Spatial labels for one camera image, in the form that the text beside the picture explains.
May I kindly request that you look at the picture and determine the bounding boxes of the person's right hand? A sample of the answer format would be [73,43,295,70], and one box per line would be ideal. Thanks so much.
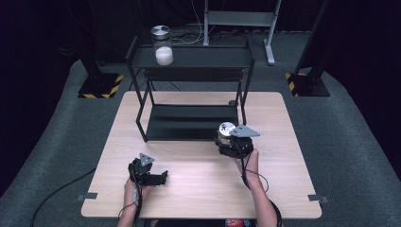
[234,148,260,184]

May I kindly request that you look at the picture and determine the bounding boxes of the person's red printed clothing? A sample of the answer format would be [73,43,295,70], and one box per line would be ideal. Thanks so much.
[224,218,253,227]

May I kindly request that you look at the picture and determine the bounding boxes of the glass jar with brown contents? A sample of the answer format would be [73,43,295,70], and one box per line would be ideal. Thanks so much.
[217,121,238,148]

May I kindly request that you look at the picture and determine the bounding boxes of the black floor cable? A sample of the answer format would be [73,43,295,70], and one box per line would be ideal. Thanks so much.
[29,167,97,227]

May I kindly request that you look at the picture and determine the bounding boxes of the grey metal stand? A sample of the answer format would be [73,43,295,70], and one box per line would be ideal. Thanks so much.
[202,0,284,66]

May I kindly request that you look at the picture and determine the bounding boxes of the bundle of floor cables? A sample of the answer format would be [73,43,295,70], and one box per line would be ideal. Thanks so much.
[171,0,229,45]

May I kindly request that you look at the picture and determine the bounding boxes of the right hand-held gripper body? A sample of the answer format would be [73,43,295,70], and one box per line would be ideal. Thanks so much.
[217,124,261,159]

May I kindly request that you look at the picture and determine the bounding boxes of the grey table bracket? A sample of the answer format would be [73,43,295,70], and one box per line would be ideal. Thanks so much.
[77,191,99,202]
[307,194,330,204]

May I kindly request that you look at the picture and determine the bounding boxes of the black metal shelf rack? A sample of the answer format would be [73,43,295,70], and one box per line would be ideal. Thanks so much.
[125,35,256,144]

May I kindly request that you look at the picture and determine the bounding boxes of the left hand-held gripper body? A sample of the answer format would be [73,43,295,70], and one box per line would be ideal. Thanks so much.
[128,152,160,187]

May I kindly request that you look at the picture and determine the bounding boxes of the black stand with striped base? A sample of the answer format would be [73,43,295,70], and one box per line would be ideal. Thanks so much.
[64,0,125,99]
[285,0,331,98]

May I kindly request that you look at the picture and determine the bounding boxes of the glass jar with white granules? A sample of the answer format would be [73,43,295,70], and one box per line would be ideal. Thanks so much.
[150,25,175,66]

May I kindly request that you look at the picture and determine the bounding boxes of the person's left hand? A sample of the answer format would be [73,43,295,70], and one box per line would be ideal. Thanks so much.
[123,178,153,203]

